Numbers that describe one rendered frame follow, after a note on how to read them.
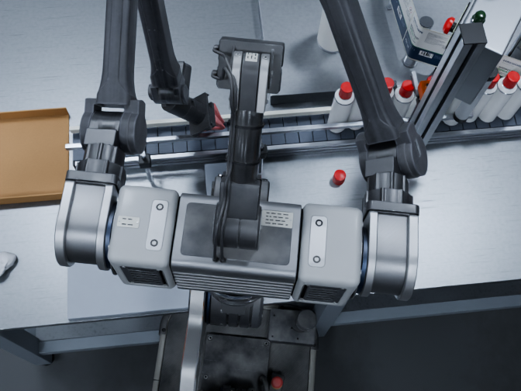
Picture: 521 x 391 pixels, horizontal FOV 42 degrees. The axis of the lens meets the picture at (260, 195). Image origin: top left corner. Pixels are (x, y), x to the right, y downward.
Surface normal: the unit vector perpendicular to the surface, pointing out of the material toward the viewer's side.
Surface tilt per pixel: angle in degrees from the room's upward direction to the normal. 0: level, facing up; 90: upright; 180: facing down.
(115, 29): 23
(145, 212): 0
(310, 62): 0
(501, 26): 0
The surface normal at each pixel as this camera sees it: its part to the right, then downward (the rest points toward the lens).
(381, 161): -0.56, -0.36
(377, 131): -0.42, 0.49
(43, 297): 0.04, -0.37
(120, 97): -0.12, -0.01
